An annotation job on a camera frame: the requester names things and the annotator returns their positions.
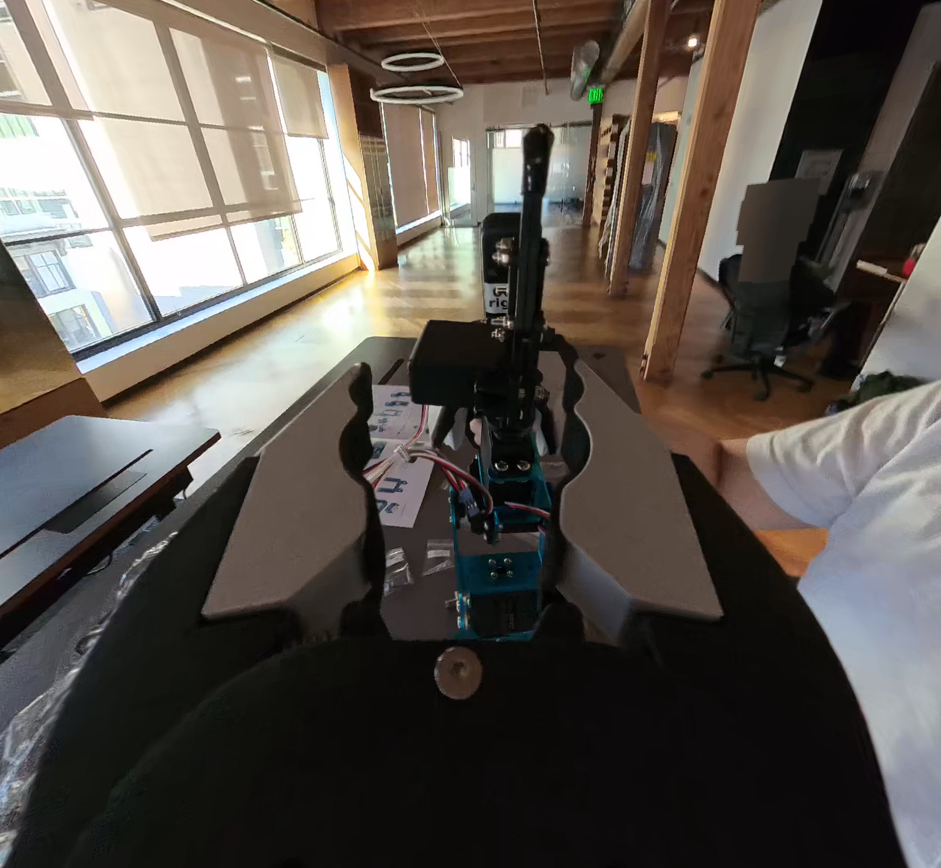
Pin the dark grey desk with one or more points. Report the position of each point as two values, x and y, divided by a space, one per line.
606 367

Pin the thick wooden post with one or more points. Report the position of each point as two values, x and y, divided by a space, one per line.
706 148

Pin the white instruction booklet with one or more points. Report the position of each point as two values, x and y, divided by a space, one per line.
401 508

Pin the dark grey office chair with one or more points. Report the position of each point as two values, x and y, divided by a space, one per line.
772 324

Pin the person's right forearm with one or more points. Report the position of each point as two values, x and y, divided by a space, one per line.
750 493

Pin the blue grey neighbour desk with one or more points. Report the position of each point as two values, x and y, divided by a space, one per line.
73 471

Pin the blue toy robot arm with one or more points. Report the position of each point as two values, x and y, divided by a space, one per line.
500 574

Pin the dark green bag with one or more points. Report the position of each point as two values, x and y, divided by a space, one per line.
886 389

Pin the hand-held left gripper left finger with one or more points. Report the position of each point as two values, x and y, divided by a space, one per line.
294 523

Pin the person in white shirt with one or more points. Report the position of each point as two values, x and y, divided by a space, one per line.
882 515

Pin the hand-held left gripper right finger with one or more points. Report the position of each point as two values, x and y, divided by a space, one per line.
632 515

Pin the crumpled clear plastic wrap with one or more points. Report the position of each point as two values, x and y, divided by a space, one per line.
44 699

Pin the row of beige roller blinds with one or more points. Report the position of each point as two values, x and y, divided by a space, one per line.
147 148

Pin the slim wooden post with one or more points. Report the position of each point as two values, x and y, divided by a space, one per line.
639 148

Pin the small clear plastic bag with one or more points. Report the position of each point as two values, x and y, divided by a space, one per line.
397 570
439 556

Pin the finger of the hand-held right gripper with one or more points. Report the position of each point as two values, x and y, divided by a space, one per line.
457 431
546 434

